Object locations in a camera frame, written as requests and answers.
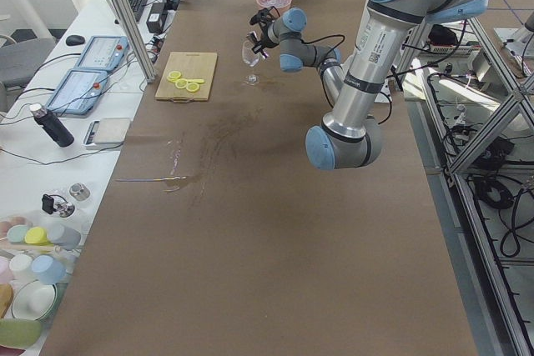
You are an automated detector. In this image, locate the blue teach pendant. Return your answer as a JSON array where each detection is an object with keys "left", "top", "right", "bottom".
[
  {"left": 75, "top": 36, "right": 128, "bottom": 73},
  {"left": 46, "top": 68, "right": 108, "bottom": 117}
]

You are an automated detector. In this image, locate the wooden cutting board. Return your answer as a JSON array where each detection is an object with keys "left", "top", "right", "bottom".
[{"left": 154, "top": 52, "right": 218, "bottom": 102}]

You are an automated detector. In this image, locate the lemon slice near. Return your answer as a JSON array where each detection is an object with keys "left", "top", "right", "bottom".
[{"left": 185, "top": 82, "right": 200, "bottom": 93}]

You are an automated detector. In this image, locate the grey cup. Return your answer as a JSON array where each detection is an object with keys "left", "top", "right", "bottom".
[{"left": 47, "top": 223, "right": 81, "bottom": 250}]

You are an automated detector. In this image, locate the grey office chair left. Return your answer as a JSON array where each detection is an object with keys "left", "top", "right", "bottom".
[{"left": 1, "top": 34, "right": 56, "bottom": 112}]

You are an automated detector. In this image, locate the aluminium frame post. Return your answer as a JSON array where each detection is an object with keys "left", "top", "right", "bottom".
[{"left": 111, "top": 0, "right": 156, "bottom": 83}]

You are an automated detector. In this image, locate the pink bowl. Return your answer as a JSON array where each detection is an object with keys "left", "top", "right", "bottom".
[{"left": 256, "top": 0, "right": 292, "bottom": 14}]

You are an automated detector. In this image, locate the blue teach pendant far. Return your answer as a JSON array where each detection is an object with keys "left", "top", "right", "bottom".
[{"left": 75, "top": 36, "right": 128, "bottom": 73}]

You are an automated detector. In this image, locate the kitchen scale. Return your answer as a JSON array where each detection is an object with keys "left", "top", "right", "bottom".
[{"left": 83, "top": 118, "right": 131, "bottom": 150}]

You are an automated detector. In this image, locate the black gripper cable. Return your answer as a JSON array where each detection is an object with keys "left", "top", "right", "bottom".
[{"left": 300, "top": 34, "right": 347, "bottom": 61}]

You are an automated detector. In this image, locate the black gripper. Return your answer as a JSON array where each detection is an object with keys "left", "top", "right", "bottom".
[{"left": 249, "top": 7, "right": 280, "bottom": 48}]

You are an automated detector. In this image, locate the clear wine glass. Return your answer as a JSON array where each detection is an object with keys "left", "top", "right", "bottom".
[{"left": 241, "top": 40, "right": 259, "bottom": 85}]

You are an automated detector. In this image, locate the yellow cup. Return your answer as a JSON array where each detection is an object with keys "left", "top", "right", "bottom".
[{"left": 24, "top": 227, "right": 52, "bottom": 246}]

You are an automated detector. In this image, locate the blue teach pendant near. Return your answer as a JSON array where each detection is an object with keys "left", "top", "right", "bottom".
[{"left": 46, "top": 68, "right": 108, "bottom": 117}]

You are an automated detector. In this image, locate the black water bottle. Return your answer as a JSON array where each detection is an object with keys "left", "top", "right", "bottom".
[{"left": 29, "top": 103, "right": 74, "bottom": 148}]

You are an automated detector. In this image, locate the lemon slice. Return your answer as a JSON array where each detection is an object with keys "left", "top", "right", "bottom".
[
  {"left": 185, "top": 82, "right": 200, "bottom": 93},
  {"left": 167, "top": 71, "right": 182, "bottom": 83},
  {"left": 174, "top": 78, "right": 189, "bottom": 89}
]

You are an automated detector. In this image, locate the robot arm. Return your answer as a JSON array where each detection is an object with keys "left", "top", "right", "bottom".
[{"left": 249, "top": 0, "right": 489, "bottom": 170}]

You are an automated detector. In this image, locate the pile of ice cubes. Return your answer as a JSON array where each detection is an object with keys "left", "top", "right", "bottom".
[{"left": 259, "top": 0, "right": 290, "bottom": 8}]

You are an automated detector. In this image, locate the blue cup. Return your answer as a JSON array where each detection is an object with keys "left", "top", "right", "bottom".
[{"left": 31, "top": 255, "right": 67, "bottom": 285}]

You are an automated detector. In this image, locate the lemon slice far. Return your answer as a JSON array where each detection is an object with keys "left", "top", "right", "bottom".
[{"left": 167, "top": 71, "right": 182, "bottom": 83}]

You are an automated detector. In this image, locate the lemon slice middle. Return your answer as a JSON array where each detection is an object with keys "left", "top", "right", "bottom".
[{"left": 174, "top": 78, "right": 189, "bottom": 89}]

